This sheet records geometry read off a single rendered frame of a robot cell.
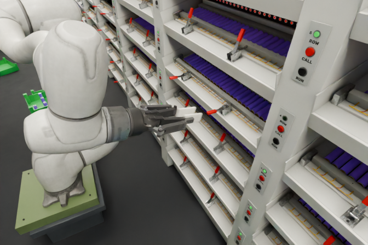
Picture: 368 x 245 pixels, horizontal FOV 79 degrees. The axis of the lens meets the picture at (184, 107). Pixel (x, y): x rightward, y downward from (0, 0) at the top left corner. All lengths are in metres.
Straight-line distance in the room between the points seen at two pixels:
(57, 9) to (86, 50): 0.59
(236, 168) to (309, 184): 0.30
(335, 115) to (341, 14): 0.20
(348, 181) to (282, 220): 0.25
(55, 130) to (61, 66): 0.15
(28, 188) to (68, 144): 0.88
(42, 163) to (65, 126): 0.63
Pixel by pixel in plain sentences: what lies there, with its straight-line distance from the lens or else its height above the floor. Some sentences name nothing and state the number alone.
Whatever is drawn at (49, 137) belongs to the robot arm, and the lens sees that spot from 0.52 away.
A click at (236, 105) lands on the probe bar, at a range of 0.78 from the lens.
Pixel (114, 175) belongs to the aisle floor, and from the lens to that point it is 1.59.
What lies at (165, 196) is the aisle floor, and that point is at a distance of 1.45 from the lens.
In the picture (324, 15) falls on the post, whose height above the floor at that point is 1.14.
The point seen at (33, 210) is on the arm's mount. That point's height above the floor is 0.25.
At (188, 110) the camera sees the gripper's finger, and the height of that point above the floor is 0.81.
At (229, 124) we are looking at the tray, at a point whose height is 0.75.
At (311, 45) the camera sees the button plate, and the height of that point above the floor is 1.08.
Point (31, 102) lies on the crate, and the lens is 1.86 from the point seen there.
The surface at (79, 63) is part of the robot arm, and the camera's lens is 0.41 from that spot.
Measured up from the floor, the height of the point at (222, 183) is 0.36.
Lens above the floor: 1.24
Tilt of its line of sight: 37 degrees down
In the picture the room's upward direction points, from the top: 2 degrees clockwise
